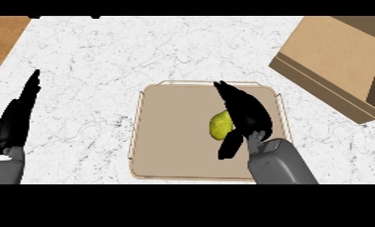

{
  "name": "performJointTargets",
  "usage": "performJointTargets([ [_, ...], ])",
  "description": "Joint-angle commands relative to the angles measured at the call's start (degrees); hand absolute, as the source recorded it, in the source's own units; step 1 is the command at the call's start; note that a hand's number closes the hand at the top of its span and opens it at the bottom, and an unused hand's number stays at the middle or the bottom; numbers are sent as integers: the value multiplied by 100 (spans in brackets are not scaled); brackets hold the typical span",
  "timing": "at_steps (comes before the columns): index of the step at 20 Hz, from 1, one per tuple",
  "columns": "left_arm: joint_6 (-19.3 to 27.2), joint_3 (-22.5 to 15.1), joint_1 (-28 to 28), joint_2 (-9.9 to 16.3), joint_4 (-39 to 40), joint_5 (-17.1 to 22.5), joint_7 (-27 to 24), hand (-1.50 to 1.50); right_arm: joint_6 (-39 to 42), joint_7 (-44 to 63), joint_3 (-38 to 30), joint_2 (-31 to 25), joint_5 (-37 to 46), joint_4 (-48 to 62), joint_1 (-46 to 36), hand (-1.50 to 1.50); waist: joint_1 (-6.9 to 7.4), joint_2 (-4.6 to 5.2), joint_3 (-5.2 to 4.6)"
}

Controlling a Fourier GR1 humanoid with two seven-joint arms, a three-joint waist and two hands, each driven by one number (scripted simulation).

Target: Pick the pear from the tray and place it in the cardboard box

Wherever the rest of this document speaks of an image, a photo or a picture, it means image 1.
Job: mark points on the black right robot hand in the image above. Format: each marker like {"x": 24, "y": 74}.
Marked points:
{"x": 246, "y": 108}

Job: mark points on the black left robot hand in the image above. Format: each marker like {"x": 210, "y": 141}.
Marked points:
{"x": 19, "y": 112}

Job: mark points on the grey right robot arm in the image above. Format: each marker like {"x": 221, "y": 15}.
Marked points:
{"x": 277, "y": 163}

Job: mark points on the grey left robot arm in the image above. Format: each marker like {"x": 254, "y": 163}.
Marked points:
{"x": 10, "y": 166}

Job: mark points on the yellow-green pear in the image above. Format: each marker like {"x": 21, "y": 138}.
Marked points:
{"x": 220, "y": 126}

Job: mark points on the beige square tray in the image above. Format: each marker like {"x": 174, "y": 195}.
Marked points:
{"x": 184, "y": 132}

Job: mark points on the brown cardboard box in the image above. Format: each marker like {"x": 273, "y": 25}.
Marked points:
{"x": 332, "y": 62}

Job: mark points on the brown wooden panel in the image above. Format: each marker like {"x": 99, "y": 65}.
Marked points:
{"x": 10, "y": 32}

